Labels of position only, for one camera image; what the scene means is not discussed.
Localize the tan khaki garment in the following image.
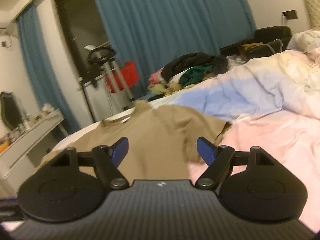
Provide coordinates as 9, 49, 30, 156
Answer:
37, 100, 233, 182

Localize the pastel pink blue duvet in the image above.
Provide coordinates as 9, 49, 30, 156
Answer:
51, 28, 320, 233

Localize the black framed mirror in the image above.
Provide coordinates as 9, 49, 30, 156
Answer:
1, 92, 23, 131

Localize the left teal curtain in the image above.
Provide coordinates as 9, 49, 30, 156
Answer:
16, 3, 80, 133

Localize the dark green garment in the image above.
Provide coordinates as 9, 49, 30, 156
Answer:
178, 66, 213, 87

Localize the red plastic basket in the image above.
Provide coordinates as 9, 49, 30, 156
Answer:
113, 61, 139, 90

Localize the yellow green cloth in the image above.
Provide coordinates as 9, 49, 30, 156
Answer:
148, 82, 182, 96

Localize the brown cardboard box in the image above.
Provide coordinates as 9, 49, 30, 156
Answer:
238, 42, 263, 59

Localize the pink garment on pile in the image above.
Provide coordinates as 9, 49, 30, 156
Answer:
148, 69, 167, 85

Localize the black armchair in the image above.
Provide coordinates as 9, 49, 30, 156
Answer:
220, 25, 292, 61

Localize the white pillow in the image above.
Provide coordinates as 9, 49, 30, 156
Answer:
287, 29, 320, 53

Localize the dark window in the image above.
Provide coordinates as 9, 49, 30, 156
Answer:
55, 0, 109, 81

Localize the large teal curtain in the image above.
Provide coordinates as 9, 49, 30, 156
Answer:
94, 0, 256, 98

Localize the quilted beige headboard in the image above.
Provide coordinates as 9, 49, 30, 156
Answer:
304, 0, 320, 30

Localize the exercise bike with black handlebar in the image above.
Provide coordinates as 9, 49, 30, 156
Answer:
78, 43, 135, 122

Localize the black wall socket box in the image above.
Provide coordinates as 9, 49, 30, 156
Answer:
283, 10, 298, 21

